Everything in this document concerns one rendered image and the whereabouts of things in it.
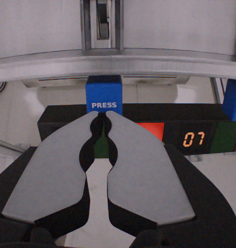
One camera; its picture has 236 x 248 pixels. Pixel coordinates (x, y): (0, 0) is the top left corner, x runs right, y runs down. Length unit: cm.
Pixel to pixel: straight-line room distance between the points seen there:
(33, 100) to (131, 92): 45
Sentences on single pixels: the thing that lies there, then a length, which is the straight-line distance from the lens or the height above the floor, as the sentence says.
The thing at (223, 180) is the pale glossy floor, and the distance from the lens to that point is 96.
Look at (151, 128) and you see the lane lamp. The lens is 17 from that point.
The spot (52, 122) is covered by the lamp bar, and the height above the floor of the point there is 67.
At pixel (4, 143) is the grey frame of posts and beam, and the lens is 75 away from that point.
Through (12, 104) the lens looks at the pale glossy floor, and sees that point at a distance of 102.
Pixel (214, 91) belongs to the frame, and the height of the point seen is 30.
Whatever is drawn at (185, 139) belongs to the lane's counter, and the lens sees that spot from 19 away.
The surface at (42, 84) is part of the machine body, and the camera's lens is 89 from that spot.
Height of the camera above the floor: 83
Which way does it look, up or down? 74 degrees down
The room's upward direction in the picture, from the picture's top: 3 degrees clockwise
